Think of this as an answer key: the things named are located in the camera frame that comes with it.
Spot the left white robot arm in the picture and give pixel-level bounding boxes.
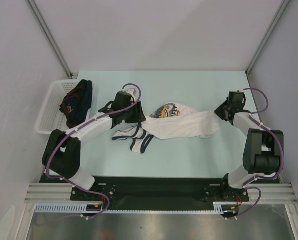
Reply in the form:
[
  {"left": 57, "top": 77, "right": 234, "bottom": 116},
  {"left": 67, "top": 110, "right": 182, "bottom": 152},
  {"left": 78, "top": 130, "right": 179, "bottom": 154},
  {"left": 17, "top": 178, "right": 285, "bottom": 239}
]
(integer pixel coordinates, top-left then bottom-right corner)
[{"left": 42, "top": 88, "right": 146, "bottom": 200}]

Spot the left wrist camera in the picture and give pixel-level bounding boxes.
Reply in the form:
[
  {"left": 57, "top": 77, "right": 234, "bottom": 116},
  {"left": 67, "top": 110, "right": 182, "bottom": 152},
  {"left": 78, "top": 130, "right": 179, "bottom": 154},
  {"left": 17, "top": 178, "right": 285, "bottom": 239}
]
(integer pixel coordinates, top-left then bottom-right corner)
[{"left": 122, "top": 88, "right": 137, "bottom": 102}]

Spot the left aluminium frame post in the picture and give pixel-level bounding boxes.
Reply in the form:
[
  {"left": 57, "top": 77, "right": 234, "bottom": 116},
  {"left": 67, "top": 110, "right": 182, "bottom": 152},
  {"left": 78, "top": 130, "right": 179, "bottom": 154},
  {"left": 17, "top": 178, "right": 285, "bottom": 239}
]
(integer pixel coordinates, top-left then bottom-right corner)
[{"left": 25, "top": 0, "right": 73, "bottom": 79}]

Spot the right cable duct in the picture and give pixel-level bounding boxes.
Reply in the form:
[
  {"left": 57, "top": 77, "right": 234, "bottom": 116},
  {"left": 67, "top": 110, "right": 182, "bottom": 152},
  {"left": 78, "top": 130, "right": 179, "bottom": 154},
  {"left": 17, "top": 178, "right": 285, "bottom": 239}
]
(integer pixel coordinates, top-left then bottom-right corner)
[{"left": 213, "top": 202, "right": 239, "bottom": 215}]

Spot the white tank top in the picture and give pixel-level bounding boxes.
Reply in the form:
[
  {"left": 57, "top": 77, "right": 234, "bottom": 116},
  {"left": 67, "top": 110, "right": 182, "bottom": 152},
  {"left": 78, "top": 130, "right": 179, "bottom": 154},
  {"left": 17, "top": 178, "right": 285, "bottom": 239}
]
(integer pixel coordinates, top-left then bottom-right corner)
[{"left": 112, "top": 102, "right": 220, "bottom": 154}]

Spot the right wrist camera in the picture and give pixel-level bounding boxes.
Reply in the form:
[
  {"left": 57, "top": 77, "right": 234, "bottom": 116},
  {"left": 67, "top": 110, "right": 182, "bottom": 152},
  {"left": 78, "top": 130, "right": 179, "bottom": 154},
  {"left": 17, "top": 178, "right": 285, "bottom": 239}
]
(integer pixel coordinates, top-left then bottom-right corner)
[{"left": 238, "top": 89, "right": 247, "bottom": 105}]

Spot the navy tank top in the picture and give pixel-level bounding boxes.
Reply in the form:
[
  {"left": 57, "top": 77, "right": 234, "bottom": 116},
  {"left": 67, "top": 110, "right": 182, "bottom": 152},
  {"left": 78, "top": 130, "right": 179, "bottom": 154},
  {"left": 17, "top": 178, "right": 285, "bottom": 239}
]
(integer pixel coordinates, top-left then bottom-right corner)
[{"left": 59, "top": 79, "right": 93, "bottom": 129}]

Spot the white plastic basket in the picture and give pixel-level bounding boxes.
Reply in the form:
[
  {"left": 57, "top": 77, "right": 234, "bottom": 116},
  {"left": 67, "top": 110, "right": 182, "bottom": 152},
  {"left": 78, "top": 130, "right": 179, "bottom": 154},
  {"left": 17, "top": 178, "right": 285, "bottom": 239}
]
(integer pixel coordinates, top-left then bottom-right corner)
[{"left": 35, "top": 79, "right": 100, "bottom": 137}]

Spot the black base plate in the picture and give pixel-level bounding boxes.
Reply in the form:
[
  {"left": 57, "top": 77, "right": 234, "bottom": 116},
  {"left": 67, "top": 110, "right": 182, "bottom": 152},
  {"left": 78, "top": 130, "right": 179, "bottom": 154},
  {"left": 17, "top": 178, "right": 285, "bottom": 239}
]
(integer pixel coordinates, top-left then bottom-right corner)
[{"left": 38, "top": 175, "right": 282, "bottom": 212}]

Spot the cable duct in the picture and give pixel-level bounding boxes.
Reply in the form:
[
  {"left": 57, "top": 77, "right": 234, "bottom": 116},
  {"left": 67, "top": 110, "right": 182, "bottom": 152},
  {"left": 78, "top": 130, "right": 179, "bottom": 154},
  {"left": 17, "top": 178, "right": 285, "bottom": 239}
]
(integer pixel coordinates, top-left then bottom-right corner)
[
  {"left": 35, "top": 203, "right": 103, "bottom": 214},
  {"left": 213, "top": 202, "right": 239, "bottom": 215}
]

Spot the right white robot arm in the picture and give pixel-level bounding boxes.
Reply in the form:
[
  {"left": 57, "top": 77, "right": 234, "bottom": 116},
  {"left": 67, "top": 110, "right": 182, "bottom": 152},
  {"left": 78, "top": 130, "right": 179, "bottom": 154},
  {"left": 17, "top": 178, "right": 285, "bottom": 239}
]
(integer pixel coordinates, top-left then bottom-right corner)
[{"left": 214, "top": 90, "right": 285, "bottom": 202}]

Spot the left cable duct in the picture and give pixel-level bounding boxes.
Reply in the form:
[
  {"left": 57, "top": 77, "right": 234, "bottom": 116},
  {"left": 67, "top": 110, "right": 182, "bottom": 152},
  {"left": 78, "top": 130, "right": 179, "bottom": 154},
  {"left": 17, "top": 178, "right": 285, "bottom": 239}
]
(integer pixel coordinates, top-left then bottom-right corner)
[{"left": 35, "top": 203, "right": 103, "bottom": 214}]

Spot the right aluminium frame post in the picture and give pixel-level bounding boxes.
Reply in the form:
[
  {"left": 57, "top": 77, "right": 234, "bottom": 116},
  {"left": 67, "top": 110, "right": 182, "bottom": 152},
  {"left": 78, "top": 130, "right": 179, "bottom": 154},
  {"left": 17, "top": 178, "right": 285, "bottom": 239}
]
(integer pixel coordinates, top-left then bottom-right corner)
[{"left": 245, "top": 0, "right": 293, "bottom": 77}]

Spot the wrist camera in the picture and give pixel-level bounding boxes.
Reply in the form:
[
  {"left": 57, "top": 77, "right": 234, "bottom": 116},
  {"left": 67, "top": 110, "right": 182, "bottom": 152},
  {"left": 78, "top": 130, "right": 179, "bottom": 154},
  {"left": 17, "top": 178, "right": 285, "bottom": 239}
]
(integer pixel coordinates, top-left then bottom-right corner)
[
  {"left": 122, "top": 88, "right": 137, "bottom": 102},
  {"left": 238, "top": 89, "right": 247, "bottom": 105}
]

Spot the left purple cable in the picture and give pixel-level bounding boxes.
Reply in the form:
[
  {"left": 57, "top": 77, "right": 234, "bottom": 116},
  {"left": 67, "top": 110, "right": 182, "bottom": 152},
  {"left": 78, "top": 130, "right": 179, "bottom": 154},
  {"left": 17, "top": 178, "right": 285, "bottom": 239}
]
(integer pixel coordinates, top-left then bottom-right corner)
[{"left": 45, "top": 83, "right": 143, "bottom": 216}]

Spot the aluminium frame post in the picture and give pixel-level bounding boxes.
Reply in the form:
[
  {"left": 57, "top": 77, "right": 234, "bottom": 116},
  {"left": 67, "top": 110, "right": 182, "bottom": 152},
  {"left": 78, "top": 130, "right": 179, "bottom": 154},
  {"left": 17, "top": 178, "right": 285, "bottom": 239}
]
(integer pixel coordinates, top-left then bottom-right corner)
[
  {"left": 25, "top": 0, "right": 73, "bottom": 79},
  {"left": 245, "top": 0, "right": 293, "bottom": 77}
]

